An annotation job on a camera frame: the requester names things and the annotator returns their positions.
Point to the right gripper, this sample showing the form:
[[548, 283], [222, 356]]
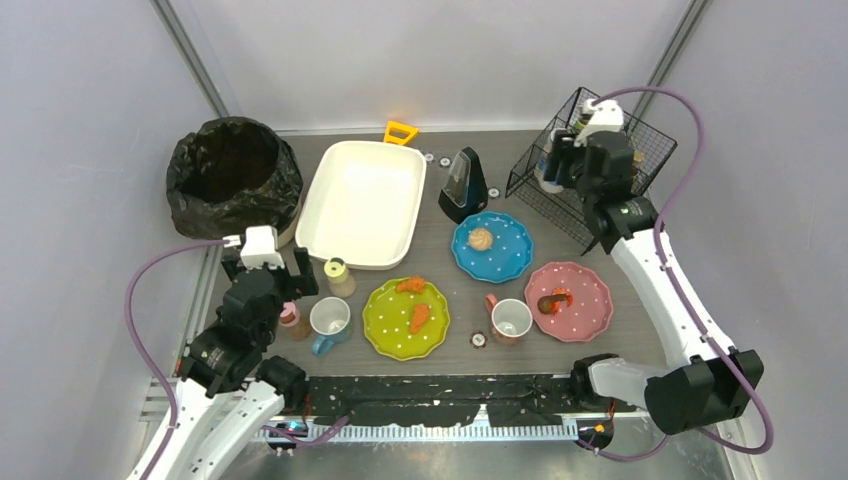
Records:
[[571, 154]]

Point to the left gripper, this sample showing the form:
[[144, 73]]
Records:
[[269, 275]]

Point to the yellow lid spice shaker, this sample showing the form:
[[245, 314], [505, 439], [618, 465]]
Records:
[[340, 280]]

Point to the pink lid spice shaker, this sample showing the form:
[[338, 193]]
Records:
[[293, 323]]

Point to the green polka dot plate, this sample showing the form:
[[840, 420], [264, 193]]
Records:
[[386, 318]]

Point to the grain jar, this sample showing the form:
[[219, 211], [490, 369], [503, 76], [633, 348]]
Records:
[[542, 162]]

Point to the yellow label oil bottle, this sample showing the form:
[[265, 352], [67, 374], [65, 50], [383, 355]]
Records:
[[638, 159]]

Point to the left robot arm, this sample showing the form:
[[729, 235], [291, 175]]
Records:
[[226, 389]]

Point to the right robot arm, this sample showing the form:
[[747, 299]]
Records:
[[706, 379]]

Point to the white rectangular basin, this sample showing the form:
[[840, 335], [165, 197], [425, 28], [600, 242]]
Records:
[[363, 203]]

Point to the upper orange food piece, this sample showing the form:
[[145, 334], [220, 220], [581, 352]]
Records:
[[412, 285]]

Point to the orange food piece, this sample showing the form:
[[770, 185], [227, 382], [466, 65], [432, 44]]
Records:
[[412, 285], [420, 317]]

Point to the black metronome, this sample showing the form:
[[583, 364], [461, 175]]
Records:
[[465, 191]]

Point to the lower orange food piece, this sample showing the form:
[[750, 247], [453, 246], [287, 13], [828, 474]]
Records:
[[420, 317]]

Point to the blue polka dot plate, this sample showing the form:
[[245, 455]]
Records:
[[509, 256]]

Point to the beige bun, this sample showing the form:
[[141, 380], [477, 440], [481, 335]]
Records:
[[480, 239]]

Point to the black bag lined trash bin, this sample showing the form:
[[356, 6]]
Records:
[[231, 174]]

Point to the pink polka dot plate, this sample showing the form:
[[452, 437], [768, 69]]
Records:
[[582, 317]]

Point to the brown and orange food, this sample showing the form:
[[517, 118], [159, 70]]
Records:
[[549, 304]]

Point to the brown poker chip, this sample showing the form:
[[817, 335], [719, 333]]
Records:
[[478, 340]]

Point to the black base mat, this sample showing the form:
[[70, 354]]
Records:
[[442, 401]]

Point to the blue handled white mug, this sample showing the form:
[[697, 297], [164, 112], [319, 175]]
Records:
[[330, 319]]

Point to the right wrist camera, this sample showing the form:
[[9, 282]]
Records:
[[608, 117]]

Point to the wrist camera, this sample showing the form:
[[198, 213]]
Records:
[[608, 117], [260, 248]]

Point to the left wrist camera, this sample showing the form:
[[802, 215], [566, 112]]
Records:
[[260, 248]]

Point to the black wire basket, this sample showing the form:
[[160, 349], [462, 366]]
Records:
[[564, 210]]

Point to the orange plastic handle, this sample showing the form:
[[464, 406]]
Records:
[[399, 133]]

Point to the orange handled white mug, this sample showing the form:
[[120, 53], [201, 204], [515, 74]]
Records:
[[511, 319]]

